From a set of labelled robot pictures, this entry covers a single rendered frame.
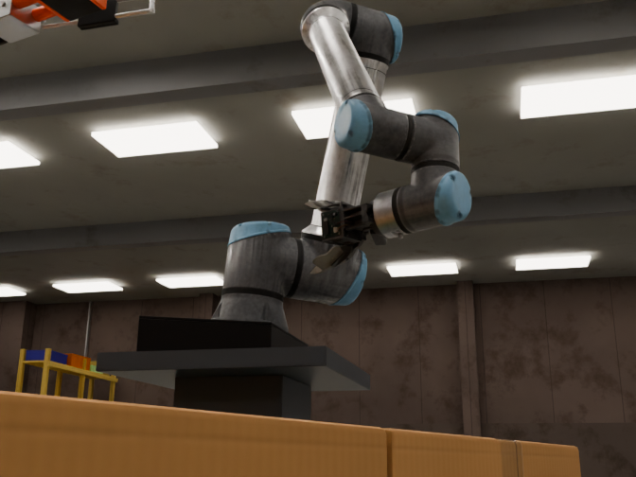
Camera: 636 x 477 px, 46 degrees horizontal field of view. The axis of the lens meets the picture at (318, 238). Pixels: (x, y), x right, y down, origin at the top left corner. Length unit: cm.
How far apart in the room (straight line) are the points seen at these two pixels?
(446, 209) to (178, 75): 557
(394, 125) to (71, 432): 116
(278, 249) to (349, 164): 27
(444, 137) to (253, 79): 514
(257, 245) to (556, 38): 473
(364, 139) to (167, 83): 550
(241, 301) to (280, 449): 141
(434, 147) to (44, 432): 120
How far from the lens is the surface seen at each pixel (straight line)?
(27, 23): 133
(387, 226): 139
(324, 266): 152
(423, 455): 46
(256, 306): 173
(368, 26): 188
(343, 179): 183
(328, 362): 150
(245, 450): 32
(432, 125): 140
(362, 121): 134
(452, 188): 134
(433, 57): 621
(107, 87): 705
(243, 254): 177
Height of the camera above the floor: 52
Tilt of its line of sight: 17 degrees up
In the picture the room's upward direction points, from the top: straight up
